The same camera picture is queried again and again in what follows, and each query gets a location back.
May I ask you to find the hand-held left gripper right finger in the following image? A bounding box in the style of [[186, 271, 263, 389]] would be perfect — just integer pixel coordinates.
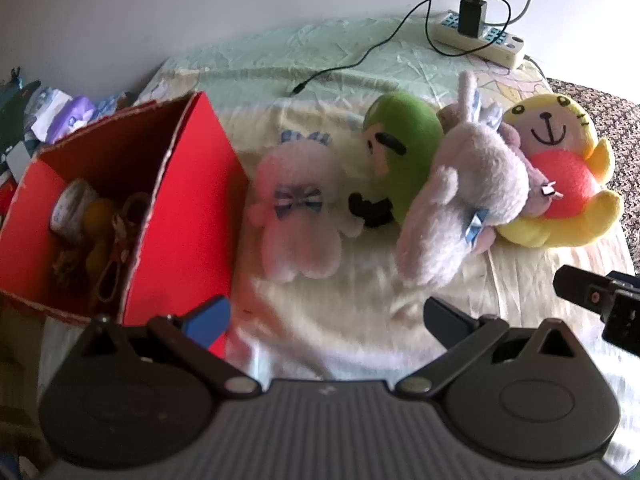
[[395, 296, 583, 396]]

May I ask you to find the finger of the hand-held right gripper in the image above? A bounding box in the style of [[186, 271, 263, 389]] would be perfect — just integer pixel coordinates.
[[554, 264, 612, 317]]

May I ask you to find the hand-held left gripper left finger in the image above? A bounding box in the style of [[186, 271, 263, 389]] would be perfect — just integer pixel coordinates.
[[85, 296, 261, 401]]

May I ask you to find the pink plush bunny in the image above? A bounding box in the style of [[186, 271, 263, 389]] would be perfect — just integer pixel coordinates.
[[245, 130, 347, 282]]

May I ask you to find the red cardboard box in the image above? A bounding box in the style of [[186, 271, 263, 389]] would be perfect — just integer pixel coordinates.
[[0, 91, 251, 358]]

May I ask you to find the white plush bunny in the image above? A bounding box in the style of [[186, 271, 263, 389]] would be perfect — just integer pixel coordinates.
[[395, 70, 531, 288]]

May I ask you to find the yellow tiger plush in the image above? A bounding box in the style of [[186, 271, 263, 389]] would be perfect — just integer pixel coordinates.
[[495, 91, 626, 249]]

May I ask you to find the green plush toy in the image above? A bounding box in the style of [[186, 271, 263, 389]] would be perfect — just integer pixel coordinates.
[[347, 92, 446, 229]]

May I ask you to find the dark brown fuzzy plush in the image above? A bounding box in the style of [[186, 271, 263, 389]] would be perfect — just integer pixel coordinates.
[[51, 245, 87, 292]]

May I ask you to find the small yellow toy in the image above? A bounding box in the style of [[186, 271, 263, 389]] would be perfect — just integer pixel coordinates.
[[82, 199, 119, 281]]

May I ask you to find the white patterned roll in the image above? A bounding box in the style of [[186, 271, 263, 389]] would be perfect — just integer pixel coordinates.
[[50, 180, 99, 234]]

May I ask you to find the blue patterned pack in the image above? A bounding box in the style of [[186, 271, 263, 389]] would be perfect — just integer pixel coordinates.
[[95, 90, 136, 117]]

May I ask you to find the purple tissue pack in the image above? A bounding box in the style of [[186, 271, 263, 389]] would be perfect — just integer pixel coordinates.
[[47, 95, 97, 144]]

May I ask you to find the grey card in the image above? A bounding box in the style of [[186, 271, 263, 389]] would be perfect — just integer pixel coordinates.
[[6, 140, 34, 181]]

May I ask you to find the white power strip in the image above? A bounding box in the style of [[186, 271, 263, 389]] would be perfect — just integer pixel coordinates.
[[430, 10, 527, 69]]

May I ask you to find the dark green plastic item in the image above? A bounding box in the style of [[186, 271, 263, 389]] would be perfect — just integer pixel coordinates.
[[0, 66, 42, 161]]

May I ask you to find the black charger plug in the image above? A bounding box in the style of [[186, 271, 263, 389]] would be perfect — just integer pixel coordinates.
[[459, 0, 487, 40]]

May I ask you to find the light green bed sheet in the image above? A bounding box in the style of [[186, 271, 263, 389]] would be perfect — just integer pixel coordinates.
[[40, 12, 637, 461]]

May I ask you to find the beige keychain toy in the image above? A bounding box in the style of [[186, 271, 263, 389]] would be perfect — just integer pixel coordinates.
[[96, 192, 152, 305]]

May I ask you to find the black charging cable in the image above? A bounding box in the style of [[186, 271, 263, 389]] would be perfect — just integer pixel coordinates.
[[289, 0, 512, 96]]

